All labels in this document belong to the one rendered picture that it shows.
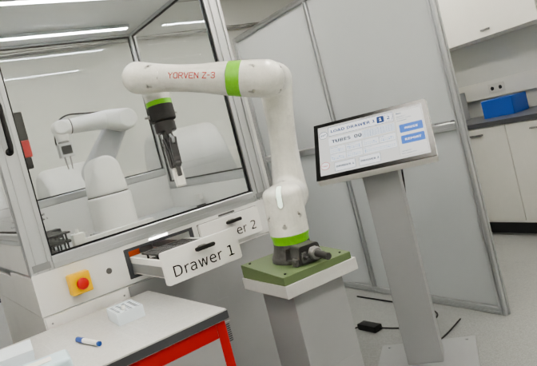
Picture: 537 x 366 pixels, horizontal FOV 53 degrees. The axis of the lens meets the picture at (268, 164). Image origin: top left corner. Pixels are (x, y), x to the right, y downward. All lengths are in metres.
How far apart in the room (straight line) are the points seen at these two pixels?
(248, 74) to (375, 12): 1.67
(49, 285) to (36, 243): 0.15
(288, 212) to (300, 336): 0.38
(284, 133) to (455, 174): 1.40
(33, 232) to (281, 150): 0.89
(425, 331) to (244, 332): 0.82
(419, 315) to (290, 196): 1.09
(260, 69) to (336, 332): 0.86
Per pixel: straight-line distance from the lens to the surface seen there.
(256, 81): 1.70
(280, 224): 1.73
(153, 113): 1.94
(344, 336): 1.85
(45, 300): 2.04
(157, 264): 1.89
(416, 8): 3.05
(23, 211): 2.01
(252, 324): 2.39
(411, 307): 2.59
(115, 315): 1.77
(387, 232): 2.49
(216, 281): 2.27
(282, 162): 1.88
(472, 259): 3.17
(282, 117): 1.87
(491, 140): 4.47
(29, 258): 2.02
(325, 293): 1.78
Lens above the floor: 1.21
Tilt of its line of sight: 3 degrees down
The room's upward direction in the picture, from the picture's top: 14 degrees counter-clockwise
